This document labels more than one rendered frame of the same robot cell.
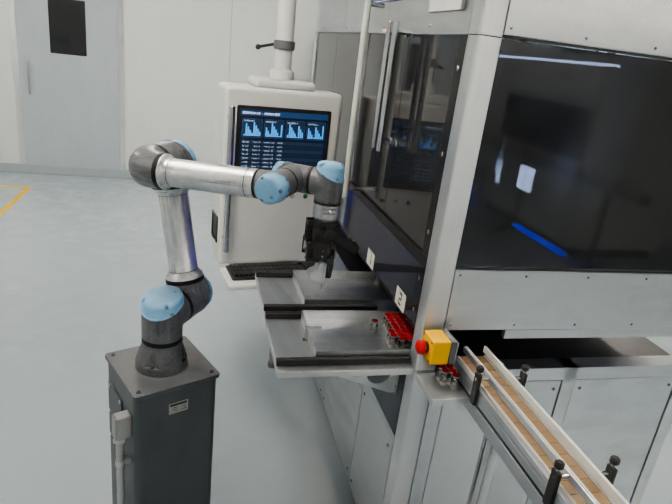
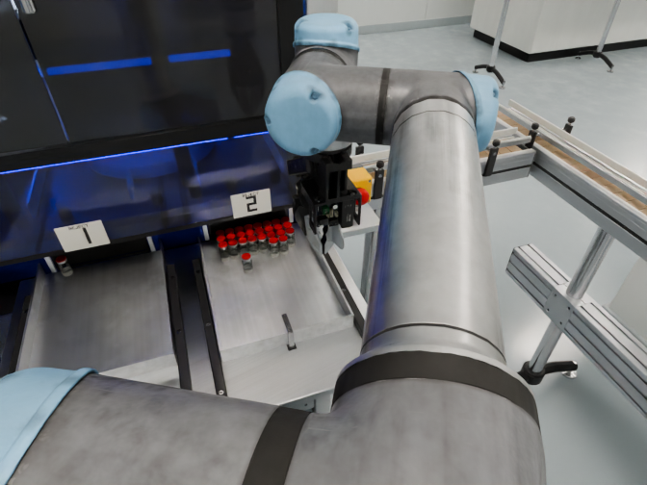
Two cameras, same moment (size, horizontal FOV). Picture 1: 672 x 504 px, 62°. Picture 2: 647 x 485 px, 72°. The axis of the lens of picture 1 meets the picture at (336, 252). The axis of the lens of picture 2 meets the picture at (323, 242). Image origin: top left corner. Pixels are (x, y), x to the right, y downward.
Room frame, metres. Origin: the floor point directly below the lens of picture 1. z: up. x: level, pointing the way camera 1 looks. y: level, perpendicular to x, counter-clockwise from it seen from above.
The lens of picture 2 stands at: (1.50, 0.58, 1.58)
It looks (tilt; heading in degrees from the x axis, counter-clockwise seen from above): 40 degrees down; 266
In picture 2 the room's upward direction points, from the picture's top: straight up
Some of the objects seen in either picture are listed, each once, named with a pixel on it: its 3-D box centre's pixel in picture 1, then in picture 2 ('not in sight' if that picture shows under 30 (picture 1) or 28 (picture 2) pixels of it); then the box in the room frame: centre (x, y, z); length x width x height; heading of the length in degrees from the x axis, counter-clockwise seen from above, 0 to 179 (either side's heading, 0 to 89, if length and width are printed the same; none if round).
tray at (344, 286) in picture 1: (343, 288); (101, 309); (1.91, -0.04, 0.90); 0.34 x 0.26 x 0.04; 105
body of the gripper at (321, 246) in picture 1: (320, 239); (327, 183); (1.46, 0.05, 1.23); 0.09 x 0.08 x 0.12; 105
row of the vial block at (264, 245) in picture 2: (394, 331); (257, 244); (1.60, -0.22, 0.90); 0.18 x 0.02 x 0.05; 15
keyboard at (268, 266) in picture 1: (275, 269); not in sight; (2.21, 0.25, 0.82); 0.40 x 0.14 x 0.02; 114
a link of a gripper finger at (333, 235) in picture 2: (319, 276); (335, 236); (1.45, 0.04, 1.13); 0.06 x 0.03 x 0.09; 105
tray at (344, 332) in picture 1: (360, 333); (269, 278); (1.57, -0.11, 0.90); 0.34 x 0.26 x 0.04; 105
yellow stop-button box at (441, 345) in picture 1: (438, 346); (352, 186); (1.37, -0.31, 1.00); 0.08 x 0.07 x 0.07; 105
